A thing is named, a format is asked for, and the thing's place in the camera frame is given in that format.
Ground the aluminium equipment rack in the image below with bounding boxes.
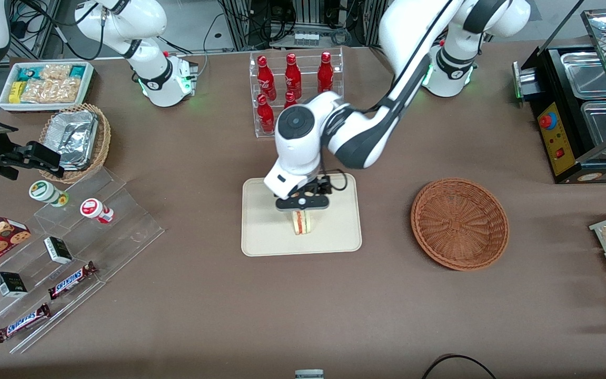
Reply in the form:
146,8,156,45
218,0,388,51

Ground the light oval wicker basket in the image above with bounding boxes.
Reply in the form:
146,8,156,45
38,103,112,184

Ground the clear acrylic stepped display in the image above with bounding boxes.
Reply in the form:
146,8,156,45
0,167,165,354

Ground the red lid yogurt cup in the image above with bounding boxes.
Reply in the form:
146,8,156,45
80,198,114,224

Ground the clear acrylic bottle rack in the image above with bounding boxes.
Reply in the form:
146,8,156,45
249,47,344,138

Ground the green lid yogurt cup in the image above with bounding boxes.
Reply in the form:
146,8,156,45
29,180,69,207

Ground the silver foil tray stack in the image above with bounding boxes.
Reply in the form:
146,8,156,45
45,111,98,170

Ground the cream plastic tray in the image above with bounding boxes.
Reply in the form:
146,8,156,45
241,173,363,257

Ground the triangle sandwich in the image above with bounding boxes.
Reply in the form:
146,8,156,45
292,210,315,236

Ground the round brown wicker basket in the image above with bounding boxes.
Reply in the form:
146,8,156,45
411,178,510,272

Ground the small black box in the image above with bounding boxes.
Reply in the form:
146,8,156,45
44,237,73,264
0,272,28,298

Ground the black looped cable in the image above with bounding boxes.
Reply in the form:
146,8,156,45
421,354,498,379

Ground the Snickers chocolate bar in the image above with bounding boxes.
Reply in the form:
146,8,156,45
48,262,98,300
0,303,51,343

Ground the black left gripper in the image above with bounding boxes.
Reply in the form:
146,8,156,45
287,176,333,220

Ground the clear bag of biscuits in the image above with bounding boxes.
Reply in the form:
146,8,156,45
21,79,80,103
39,64,72,81

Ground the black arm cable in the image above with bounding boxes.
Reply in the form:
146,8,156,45
322,167,349,192

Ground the black food warmer cabinet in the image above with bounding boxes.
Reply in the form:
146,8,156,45
512,8,606,185

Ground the white plastic bin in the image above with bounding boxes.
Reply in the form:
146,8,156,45
0,62,94,114

